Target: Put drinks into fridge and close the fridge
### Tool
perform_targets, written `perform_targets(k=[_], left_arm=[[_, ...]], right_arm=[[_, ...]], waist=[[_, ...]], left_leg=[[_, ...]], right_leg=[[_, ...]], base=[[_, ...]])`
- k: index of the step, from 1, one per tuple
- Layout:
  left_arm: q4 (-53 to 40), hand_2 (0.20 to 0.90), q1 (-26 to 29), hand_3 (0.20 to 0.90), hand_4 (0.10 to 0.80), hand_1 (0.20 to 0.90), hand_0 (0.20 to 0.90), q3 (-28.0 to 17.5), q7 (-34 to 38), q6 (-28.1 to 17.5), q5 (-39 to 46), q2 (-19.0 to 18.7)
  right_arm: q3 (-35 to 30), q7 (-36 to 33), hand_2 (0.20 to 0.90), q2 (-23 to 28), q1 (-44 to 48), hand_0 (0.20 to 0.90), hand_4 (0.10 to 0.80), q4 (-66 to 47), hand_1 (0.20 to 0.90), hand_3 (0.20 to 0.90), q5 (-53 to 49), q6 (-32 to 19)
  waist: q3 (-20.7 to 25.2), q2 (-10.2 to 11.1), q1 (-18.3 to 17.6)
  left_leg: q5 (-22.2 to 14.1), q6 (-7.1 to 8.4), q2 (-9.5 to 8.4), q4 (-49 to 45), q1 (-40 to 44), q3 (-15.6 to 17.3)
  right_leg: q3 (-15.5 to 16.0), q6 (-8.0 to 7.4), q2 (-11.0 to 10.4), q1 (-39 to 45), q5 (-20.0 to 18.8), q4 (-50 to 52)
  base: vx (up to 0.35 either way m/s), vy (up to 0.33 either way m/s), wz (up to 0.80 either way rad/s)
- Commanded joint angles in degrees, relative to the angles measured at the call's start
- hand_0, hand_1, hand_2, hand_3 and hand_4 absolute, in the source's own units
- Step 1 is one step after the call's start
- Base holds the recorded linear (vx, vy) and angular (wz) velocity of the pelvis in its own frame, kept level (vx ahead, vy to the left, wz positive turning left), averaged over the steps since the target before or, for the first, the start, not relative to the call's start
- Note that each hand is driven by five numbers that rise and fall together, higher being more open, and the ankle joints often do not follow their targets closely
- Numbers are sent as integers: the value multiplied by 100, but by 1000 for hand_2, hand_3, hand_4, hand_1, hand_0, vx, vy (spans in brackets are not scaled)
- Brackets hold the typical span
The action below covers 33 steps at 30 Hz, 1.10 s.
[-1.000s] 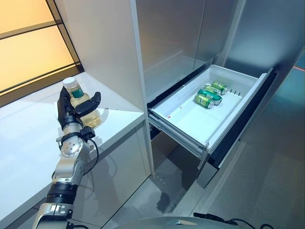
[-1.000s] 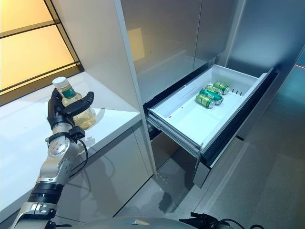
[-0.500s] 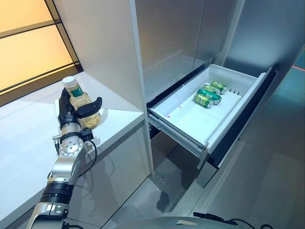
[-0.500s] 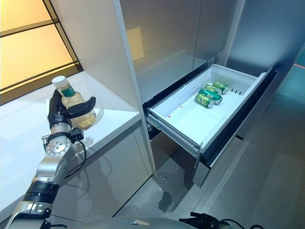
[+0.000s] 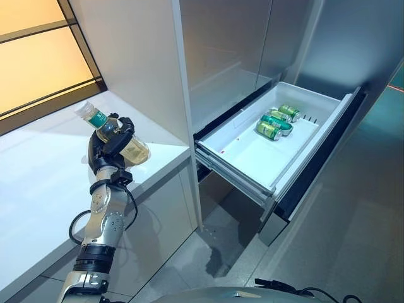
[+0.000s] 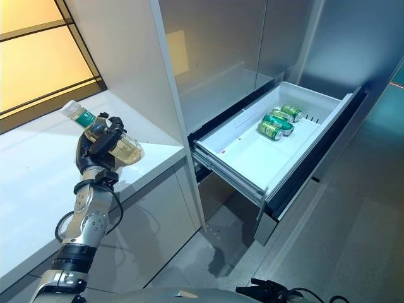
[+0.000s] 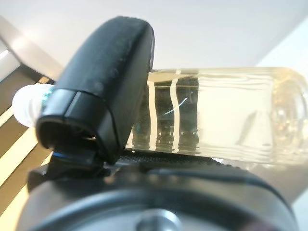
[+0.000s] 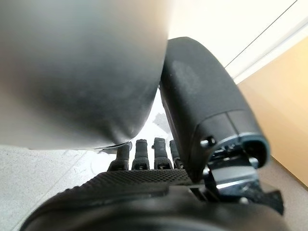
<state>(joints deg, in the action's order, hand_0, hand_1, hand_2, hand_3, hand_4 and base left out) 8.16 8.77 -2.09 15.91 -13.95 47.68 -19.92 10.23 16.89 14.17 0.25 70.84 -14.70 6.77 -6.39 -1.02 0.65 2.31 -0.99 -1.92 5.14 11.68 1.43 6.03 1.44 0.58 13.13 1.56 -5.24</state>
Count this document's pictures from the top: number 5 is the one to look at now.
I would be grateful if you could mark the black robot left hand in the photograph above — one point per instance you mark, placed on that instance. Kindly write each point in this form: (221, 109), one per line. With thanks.
(101, 161)

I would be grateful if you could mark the clear tea bottle white cap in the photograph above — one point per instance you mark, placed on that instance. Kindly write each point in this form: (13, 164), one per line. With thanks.
(135, 151)

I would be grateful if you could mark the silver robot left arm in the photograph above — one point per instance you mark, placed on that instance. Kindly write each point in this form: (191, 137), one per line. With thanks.
(107, 205)

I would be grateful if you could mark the white fridge drawer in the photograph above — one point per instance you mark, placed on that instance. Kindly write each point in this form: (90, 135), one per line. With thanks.
(246, 148)

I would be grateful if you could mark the stainless steel fridge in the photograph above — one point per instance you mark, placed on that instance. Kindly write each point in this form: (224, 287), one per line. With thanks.
(221, 47)

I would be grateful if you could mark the white counter cabinet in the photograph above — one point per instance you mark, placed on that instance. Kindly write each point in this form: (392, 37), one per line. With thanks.
(38, 176)

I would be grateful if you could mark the tall white cabinet panel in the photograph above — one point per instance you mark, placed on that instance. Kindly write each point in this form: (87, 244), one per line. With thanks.
(132, 63)

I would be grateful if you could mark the light green soda can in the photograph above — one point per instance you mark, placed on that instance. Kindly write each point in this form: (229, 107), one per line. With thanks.
(266, 129)

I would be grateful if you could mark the dark green soda can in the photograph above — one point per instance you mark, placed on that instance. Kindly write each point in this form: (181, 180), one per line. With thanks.
(276, 121)

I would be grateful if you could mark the orange glass window wall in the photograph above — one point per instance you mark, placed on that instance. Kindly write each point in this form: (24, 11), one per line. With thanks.
(34, 63)

